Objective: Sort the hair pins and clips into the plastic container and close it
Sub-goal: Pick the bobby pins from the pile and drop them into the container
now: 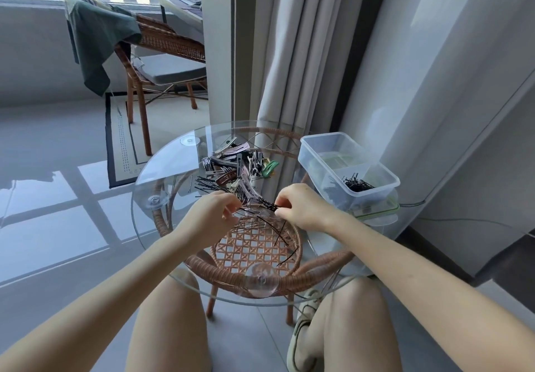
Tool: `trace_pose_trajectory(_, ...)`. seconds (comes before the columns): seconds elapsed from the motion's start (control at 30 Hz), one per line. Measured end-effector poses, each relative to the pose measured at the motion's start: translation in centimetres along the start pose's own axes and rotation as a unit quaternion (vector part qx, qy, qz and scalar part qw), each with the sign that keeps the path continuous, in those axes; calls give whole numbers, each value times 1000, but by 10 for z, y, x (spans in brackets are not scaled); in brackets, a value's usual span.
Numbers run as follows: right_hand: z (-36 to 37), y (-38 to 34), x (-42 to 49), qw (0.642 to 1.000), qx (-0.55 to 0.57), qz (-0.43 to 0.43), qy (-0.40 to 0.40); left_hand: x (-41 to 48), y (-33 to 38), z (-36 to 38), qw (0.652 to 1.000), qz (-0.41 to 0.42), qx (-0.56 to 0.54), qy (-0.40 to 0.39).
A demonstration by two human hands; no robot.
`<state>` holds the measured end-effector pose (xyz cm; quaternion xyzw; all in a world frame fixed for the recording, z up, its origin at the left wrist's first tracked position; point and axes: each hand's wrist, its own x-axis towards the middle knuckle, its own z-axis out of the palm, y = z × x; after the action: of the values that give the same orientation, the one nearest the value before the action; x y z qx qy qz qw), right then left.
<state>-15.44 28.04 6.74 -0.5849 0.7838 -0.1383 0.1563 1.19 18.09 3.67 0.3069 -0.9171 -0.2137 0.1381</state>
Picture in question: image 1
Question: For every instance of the person's right hand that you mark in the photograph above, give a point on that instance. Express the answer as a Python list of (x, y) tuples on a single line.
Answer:
[(307, 208)]

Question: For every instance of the person's left hand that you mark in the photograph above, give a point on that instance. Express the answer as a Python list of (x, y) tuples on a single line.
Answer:
[(207, 217)]

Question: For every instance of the person's right fingers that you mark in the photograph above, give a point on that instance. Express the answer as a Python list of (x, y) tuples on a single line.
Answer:
[(285, 202)]

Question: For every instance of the person's left fingers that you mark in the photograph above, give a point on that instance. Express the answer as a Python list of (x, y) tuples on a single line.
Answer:
[(229, 206)]

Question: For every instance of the single black bobby pin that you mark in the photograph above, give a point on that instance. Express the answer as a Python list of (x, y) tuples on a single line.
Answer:
[(259, 206)]

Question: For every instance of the person's right forearm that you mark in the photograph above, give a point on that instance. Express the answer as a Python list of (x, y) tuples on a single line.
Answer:
[(426, 284)]

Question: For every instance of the person's left forearm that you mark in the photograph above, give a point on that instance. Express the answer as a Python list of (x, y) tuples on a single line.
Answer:
[(104, 296)]

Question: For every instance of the scattered black bobby pins heap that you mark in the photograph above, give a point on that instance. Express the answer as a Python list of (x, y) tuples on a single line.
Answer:
[(250, 225)]

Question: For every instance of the green hair clip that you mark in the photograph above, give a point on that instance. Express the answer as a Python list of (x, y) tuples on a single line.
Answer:
[(271, 169)]

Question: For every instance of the pile of mixed hair clips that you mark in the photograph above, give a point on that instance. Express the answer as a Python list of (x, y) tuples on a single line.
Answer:
[(234, 167)]

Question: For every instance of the wicker table base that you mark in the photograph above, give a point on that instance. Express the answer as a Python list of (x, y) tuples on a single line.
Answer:
[(250, 254)]

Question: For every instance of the clear plastic container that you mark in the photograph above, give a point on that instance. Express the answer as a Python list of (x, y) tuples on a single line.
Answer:
[(334, 162)]

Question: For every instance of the clear suction cup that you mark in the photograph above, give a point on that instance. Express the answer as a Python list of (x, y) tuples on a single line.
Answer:
[(154, 201), (189, 140), (261, 280)]

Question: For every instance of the black bobby pins bunch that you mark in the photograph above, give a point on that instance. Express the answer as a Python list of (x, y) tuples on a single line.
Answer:
[(358, 183)]

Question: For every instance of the green-edged container lid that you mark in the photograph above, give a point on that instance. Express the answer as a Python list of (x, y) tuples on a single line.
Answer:
[(384, 211)]

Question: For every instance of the beige sandal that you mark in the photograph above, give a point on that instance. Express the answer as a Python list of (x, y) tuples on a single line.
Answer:
[(301, 321)]

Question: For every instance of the beige rug with dark border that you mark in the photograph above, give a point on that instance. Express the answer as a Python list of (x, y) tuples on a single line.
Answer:
[(121, 142)]

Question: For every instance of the person's left leg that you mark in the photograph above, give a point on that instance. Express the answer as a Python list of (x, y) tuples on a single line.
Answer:
[(167, 325)]

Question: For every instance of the person's leg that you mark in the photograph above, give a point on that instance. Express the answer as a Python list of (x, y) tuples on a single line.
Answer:
[(355, 330), (167, 325)]

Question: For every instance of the person's right leg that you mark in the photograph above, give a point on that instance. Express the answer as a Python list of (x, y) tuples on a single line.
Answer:
[(355, 330)]

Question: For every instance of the grey seat cushion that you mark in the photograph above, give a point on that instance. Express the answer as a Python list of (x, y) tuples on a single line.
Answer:
[(171, 68)]

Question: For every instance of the light grey curtain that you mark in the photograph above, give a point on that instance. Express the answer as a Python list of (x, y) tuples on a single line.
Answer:
[(309, 50)]

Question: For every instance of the brown wicker chair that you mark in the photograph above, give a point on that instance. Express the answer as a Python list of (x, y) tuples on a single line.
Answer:
[(167, 41)]

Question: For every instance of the white desk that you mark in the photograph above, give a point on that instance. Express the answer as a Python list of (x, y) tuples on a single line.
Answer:
[(179, 12)]

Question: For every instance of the dark green garment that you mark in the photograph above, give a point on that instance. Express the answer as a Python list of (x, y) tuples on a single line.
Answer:
[(98, 37)]

